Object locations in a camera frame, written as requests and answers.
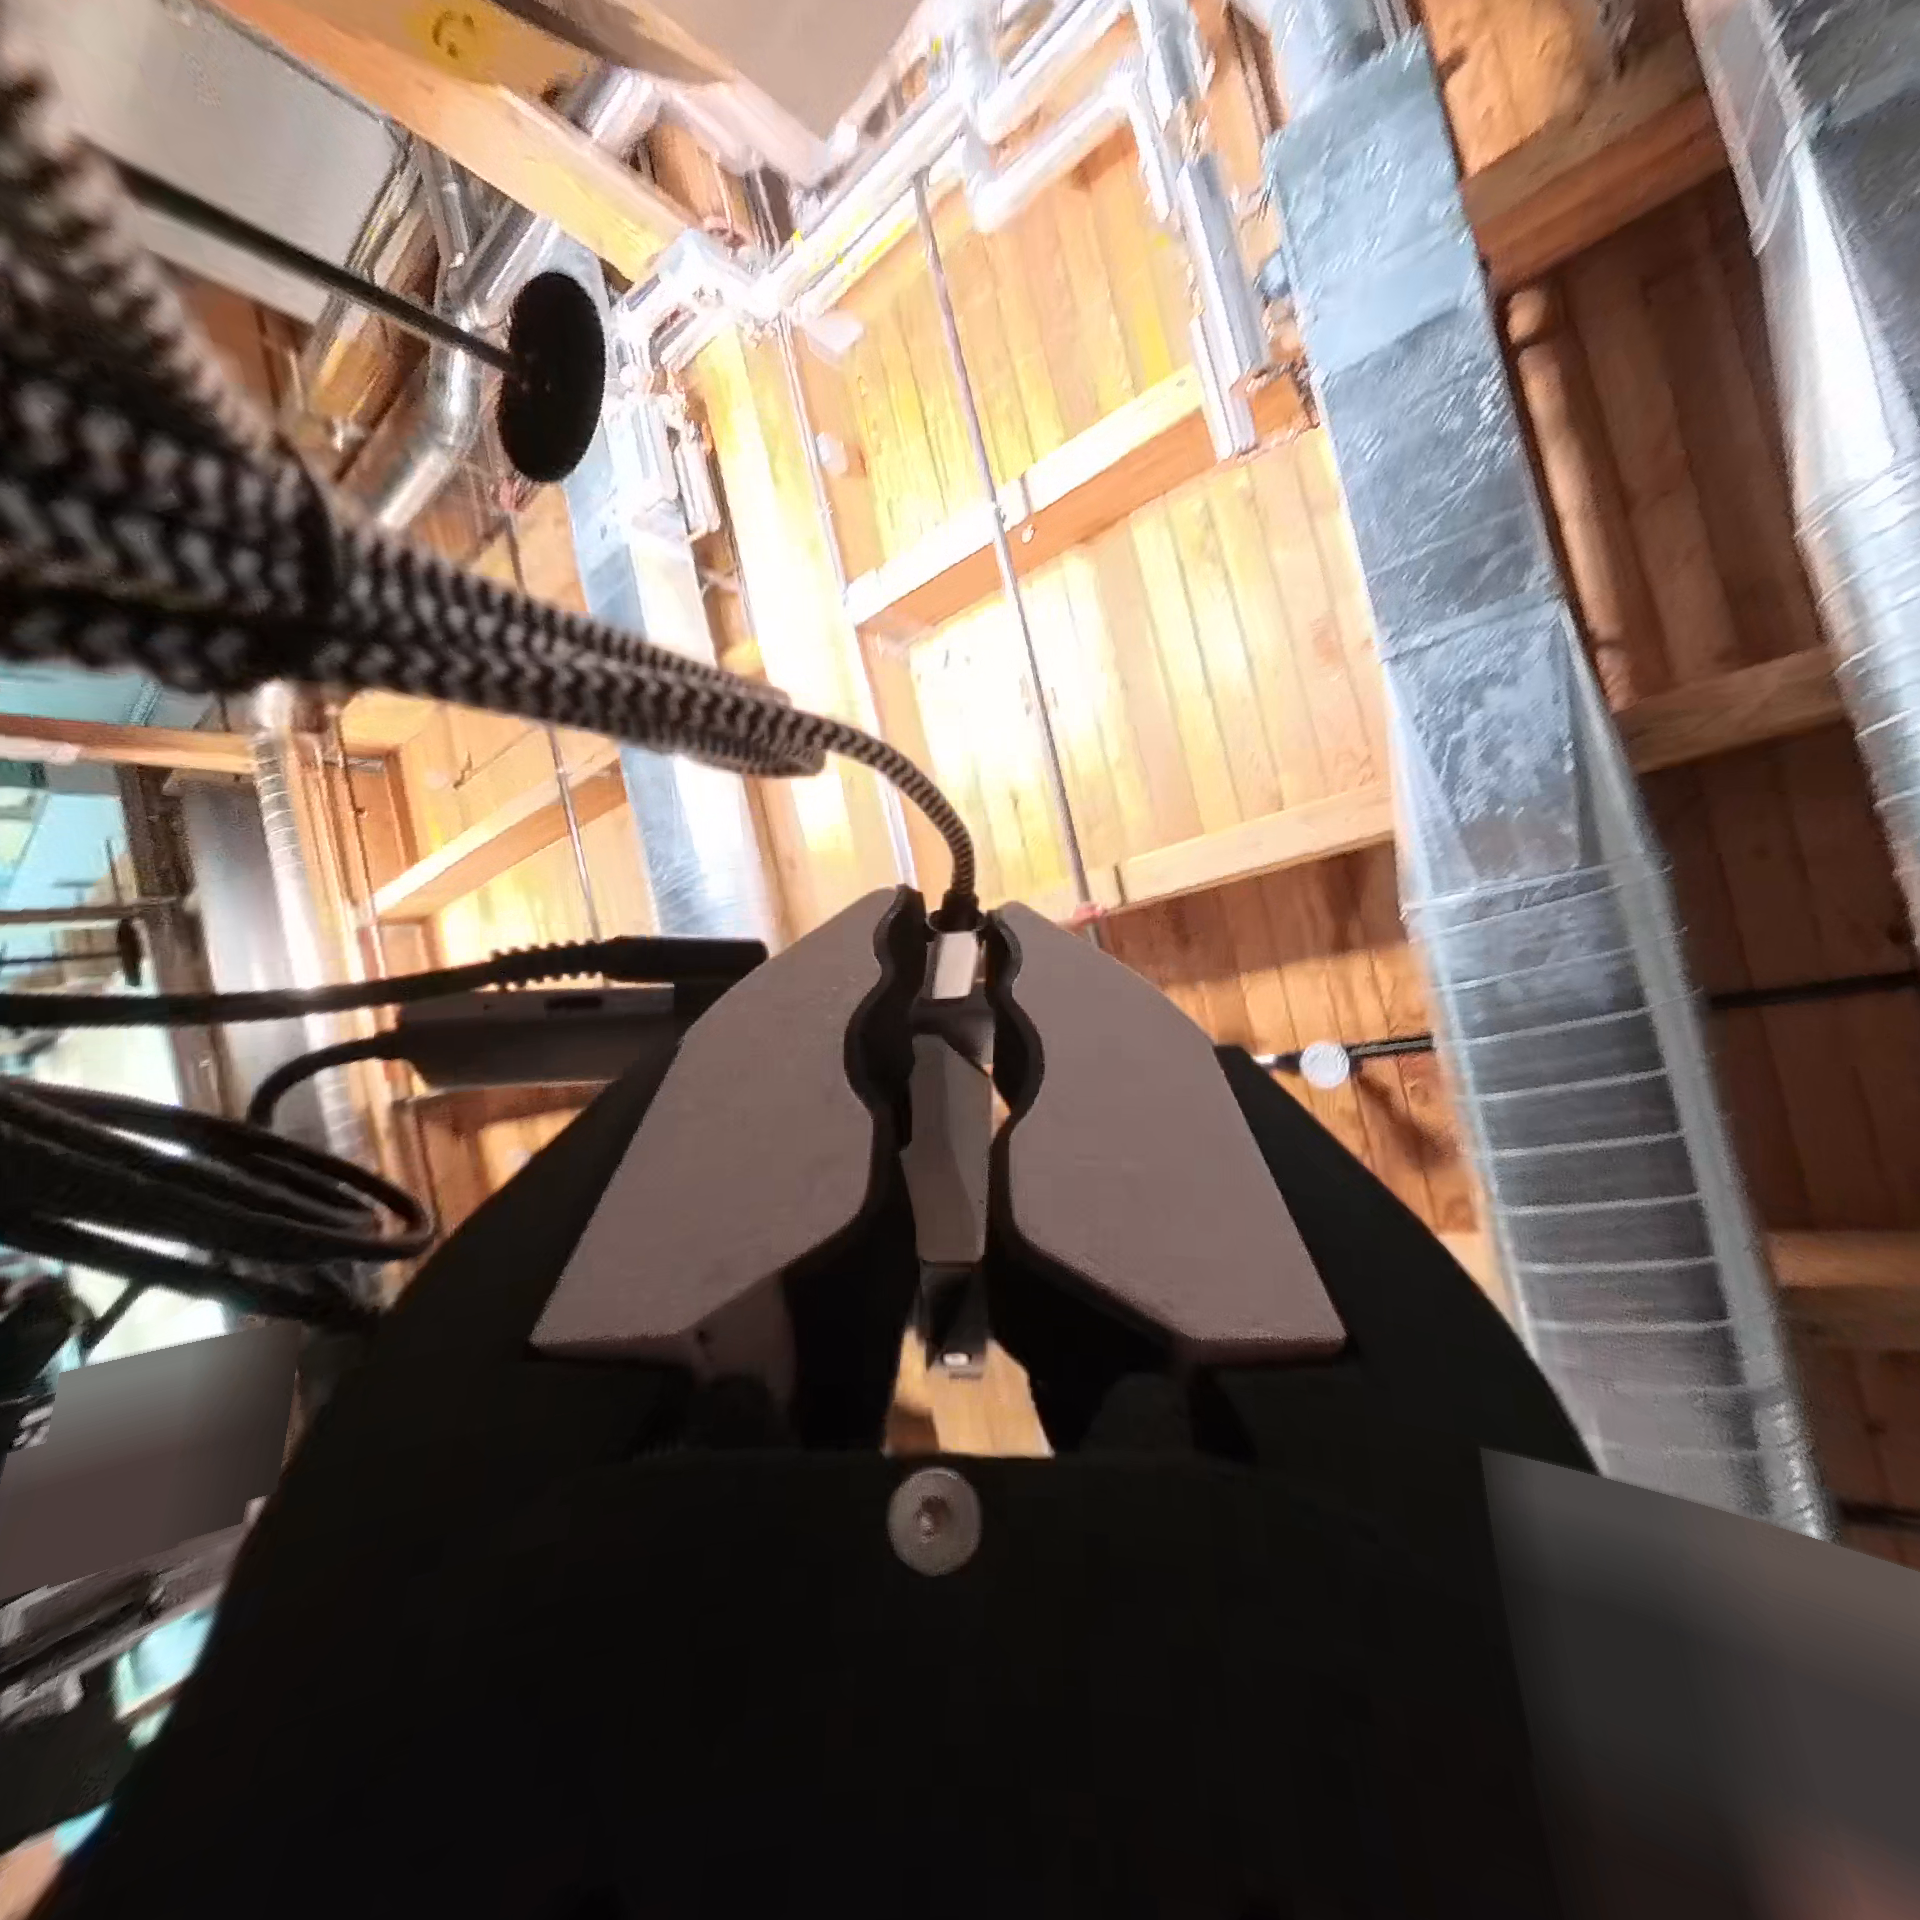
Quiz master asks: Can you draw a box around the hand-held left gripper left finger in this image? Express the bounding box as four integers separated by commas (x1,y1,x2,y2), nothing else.
529,887,927,1367

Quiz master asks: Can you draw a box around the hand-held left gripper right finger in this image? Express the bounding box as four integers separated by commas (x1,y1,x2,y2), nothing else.
986,896,1350,1376

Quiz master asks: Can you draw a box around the black strapped cable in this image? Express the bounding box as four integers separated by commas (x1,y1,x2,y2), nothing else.
0,932,771,1329

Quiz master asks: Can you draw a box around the grey white braided cable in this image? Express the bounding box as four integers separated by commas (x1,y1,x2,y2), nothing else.
0,59,994,1004

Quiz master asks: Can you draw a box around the black floor lamp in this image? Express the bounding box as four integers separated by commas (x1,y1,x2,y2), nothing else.
119,166,614,484

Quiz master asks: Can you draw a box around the foil wrapped ceiling duct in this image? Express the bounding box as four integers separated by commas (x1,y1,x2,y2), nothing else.
1687,0,1920,848
1265,0,1836,1539

